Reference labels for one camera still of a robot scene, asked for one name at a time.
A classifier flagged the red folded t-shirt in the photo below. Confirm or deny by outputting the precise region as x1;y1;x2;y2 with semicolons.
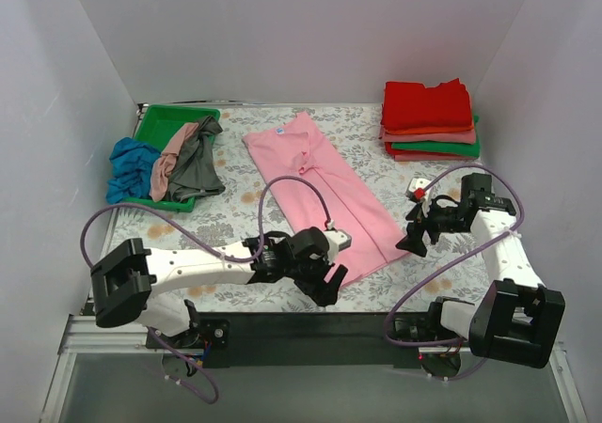
382;78;473;129

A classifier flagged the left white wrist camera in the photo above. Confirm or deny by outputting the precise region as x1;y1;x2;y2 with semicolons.
323;221;352;263

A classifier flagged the grey t-shirt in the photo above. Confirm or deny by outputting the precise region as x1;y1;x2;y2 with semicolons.
165;116;226;202

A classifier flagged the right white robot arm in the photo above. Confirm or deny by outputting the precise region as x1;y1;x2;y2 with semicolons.
384;173;565;368

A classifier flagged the blue t-shirt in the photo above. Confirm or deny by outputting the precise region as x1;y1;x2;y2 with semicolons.
105;137;161;205

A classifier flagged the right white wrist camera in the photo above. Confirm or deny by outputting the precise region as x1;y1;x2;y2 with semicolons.
405;178;431;203

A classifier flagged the green folded t-shirt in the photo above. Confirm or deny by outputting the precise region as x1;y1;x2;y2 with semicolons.
385;115;481;158

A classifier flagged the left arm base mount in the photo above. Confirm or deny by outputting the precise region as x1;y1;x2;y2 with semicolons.
145;318;230;378

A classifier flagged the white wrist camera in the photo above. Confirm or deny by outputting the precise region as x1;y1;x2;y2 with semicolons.
405;178;431;203
323;221;352;263

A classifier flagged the green plastic bin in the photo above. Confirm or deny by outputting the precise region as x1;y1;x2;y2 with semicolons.
123;104;221;212

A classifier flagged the aluminium frame rail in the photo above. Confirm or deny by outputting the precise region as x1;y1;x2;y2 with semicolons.
41;313;587;422

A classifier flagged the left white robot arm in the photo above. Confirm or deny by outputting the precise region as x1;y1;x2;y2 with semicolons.
90;227;352;337

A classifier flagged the dusty pink t-shirt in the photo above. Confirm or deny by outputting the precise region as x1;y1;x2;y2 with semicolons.
149;122;198;202

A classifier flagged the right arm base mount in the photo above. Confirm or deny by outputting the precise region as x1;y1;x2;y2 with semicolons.
388;312;485;382

